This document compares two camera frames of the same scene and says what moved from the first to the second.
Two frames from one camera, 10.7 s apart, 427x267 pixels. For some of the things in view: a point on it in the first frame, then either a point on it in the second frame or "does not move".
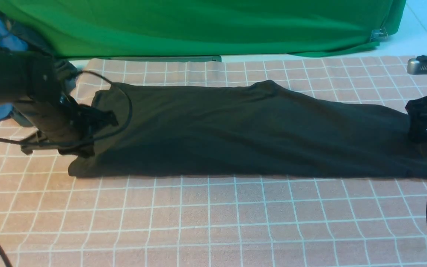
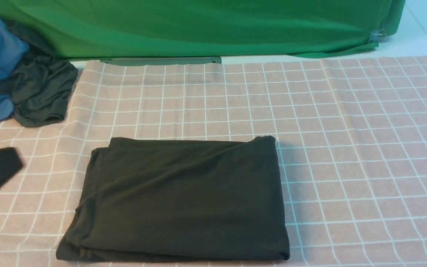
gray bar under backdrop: x=165 y=59 does not move
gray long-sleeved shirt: x=255 y=129 → x=158 y=200
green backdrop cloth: x=144 y=28 does not move
